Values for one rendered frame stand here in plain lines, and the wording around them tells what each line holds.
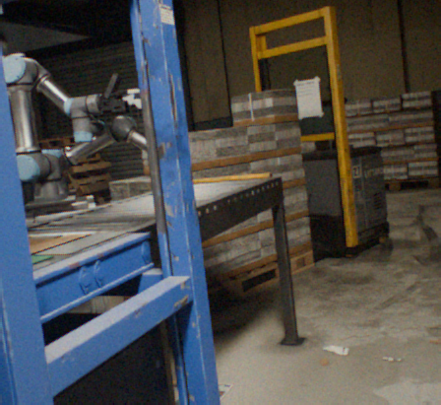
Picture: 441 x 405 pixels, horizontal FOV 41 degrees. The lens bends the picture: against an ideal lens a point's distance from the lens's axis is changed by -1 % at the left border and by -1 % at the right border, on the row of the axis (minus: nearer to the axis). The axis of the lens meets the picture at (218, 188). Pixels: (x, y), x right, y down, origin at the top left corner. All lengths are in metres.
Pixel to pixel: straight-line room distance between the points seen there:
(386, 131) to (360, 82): 1.89
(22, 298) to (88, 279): 0.40
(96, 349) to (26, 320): 0.20
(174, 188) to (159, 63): 0.29
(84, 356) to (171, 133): 0.57
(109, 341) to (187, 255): 0.36
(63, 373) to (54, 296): 0.25
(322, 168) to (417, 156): 3.71
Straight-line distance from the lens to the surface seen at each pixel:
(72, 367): 1.05
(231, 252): 3.67
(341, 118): 4.39
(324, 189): 4.69
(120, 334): 1.16
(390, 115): 8.27
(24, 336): 0.95
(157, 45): 1.41
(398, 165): 8.30
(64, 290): 1.27
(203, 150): 3.52
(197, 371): 1.50
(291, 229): 4.16
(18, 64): 2.65
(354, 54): 10.03
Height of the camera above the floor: 1.02
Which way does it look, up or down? 5 degrees down
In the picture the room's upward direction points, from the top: 7 degrees counter-clockwise
